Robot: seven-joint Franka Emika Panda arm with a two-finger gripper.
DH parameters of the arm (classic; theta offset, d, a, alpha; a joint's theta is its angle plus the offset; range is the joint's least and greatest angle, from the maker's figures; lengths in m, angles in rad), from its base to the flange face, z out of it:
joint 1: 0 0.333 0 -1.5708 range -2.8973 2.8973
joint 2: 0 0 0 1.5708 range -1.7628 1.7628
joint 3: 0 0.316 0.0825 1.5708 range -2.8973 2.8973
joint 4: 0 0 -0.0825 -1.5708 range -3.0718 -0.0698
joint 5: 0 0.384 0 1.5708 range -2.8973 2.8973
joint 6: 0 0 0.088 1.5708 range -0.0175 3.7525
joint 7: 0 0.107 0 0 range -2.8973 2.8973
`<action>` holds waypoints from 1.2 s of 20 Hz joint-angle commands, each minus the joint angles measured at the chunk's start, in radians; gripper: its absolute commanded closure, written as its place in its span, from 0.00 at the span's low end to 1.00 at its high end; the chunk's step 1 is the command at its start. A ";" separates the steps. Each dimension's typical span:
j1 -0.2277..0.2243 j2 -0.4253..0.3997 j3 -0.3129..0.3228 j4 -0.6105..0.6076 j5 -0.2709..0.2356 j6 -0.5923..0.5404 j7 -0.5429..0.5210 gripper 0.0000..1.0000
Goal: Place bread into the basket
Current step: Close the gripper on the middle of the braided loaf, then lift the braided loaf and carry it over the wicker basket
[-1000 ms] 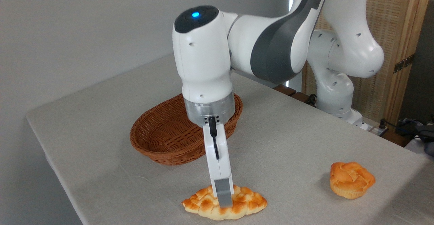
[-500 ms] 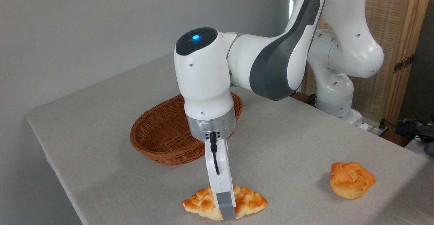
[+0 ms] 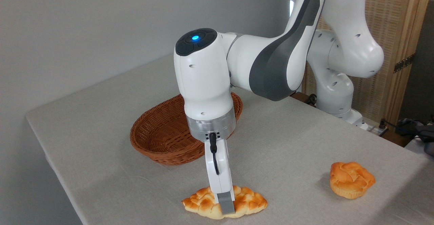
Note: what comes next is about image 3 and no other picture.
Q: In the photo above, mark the brown wicker oval basket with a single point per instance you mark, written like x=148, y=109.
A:
x=159, y=133

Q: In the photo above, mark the long braided bread loaf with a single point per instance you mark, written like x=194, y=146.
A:
x=251, y=201

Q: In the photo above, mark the grey tablecloth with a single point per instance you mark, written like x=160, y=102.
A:
x=288, y=143

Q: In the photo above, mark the dark grey bag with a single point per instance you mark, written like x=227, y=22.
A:
x=428, y=138

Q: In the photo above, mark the wood and rattan folding screen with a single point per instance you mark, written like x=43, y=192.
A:
x=393, y=18

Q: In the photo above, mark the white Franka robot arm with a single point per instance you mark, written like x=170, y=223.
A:
x=203, y=82

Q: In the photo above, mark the dark brown wooden block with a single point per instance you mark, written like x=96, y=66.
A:
x=301, y=98

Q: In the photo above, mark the brass screen hinge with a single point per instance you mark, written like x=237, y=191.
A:
x=403, y=63

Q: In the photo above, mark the round muffin-shaped bread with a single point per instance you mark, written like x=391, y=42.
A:
x=351, y=179

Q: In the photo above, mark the white power strip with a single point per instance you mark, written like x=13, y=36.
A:
x=373, y=128

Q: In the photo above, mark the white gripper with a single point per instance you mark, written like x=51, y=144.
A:
x=222, y=177

